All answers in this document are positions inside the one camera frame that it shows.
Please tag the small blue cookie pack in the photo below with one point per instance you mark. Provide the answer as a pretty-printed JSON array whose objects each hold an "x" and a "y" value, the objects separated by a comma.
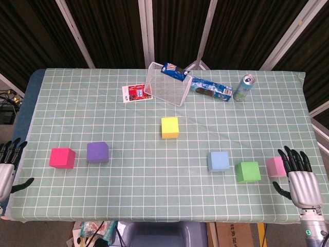
[{"x": 174, "y": 70}]

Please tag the colourful snack bags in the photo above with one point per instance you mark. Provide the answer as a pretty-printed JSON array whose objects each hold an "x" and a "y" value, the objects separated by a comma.
[{"x": 90, "y": 231}]

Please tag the green foam cube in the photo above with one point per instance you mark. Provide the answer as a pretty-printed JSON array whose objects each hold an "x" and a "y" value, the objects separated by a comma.
[{"x": 248, "y": 172}]

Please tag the brown cardboard box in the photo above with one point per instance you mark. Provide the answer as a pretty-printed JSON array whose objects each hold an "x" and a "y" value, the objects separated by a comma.
[{"x": 234, "y": 235}]

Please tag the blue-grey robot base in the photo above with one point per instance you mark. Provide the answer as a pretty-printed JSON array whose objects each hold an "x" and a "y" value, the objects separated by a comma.
[{"x": 159, "y": 235}]

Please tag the black device box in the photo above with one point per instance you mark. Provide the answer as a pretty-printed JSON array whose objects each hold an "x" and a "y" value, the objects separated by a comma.
[{"x": 7, "y": 115}]

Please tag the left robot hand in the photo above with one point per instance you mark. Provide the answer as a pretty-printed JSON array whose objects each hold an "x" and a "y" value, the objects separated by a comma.
[{"x": 6, "y": 180}]

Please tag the pink foam cube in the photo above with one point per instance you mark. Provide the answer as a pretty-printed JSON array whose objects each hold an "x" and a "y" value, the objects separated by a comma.
[{"x": 275, "y": 167}]

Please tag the green checked tablecloth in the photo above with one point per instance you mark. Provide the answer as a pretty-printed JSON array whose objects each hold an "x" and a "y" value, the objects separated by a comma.
[{"x": 141, "y": 185}]

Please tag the red and white card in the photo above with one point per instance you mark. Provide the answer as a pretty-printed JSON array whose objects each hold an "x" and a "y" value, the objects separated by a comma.
[{"x": 135, "y": 93}]

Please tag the long blue cookie package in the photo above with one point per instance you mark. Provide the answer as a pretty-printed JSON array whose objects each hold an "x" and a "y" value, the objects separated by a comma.
[{"x": 210, "y": 88}]

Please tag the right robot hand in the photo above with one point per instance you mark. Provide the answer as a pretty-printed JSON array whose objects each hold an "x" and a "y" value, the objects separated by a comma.
[{"x": 304, "y": 187}]

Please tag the light blue foam cube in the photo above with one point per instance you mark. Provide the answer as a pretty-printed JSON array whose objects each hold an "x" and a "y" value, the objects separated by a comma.
[{"x": 219, "y": 161}]

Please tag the light blue drink can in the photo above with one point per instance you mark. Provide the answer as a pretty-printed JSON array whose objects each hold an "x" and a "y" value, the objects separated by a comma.
[{"x": 242, "y": 90}]

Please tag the purple foam cube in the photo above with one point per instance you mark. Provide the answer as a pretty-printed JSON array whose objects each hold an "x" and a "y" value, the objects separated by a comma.
[{"x": 97, "y": 152}]

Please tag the crimson foam cube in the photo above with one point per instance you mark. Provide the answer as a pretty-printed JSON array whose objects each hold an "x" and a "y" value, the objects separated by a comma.
[{"x": 61, "y": 158}]

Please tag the yellow foam cube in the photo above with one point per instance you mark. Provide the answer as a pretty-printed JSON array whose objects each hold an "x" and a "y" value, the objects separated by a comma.
[{"x": 170, "y": 126}]

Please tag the white partition frame post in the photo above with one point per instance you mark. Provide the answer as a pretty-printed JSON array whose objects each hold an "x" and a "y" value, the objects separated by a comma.
[
  {"x": 320, "y": 128},
  {"x": 290, "y": 38},
  {"x": 204, "y": 33},
  {"x": 10, "y": 83},
  {"x": 74, "y": 33},
  {"x": 146, "y": 33}
]

